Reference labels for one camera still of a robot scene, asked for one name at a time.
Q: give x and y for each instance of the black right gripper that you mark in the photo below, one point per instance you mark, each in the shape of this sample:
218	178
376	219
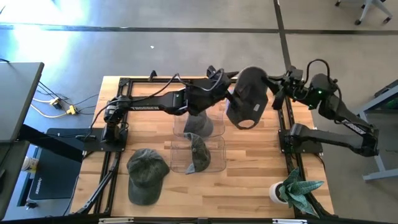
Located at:
293	88

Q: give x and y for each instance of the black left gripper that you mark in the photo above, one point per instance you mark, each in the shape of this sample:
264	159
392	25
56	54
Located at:
208	96

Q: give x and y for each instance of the dark grey cap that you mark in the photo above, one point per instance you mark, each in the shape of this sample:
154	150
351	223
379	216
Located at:
248	93

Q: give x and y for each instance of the light grey cap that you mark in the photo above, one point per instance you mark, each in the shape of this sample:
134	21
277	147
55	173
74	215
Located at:
199	126

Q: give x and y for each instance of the grey-green cap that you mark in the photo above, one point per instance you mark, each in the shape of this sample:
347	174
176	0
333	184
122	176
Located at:
200	155

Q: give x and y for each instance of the dark green cap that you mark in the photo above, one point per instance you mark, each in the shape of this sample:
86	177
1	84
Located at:
144	177

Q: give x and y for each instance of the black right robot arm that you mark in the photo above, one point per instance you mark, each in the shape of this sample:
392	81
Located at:
342	140

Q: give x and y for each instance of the clear plastic bin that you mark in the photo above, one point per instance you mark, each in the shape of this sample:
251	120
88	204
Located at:
217	155
219	124

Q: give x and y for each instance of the green plant in white pot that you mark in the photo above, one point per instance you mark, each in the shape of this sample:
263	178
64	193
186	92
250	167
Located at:
297	191

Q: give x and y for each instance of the grey office chair base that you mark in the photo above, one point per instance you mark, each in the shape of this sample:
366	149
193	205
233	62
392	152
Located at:
369	3

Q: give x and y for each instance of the black and yellow plug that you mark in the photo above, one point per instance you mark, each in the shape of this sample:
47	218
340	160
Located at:
56	103

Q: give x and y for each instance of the black mat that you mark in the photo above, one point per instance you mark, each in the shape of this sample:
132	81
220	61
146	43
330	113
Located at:
56	177

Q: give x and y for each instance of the dark grey desk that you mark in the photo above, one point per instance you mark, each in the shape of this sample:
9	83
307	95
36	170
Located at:
18	99

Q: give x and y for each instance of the paper cup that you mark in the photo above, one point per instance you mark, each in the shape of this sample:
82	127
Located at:
29	163

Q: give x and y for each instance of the black frame hook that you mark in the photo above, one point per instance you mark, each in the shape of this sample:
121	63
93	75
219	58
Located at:
152	74

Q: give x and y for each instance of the black aluminium frame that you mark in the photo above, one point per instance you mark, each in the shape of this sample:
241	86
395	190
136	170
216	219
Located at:
140	80

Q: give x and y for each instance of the grey table frame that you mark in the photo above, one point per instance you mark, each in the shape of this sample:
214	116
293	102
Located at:
370	140

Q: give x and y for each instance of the silver metal bracket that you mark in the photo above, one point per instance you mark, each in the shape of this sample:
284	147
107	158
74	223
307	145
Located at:
115	221
289	221

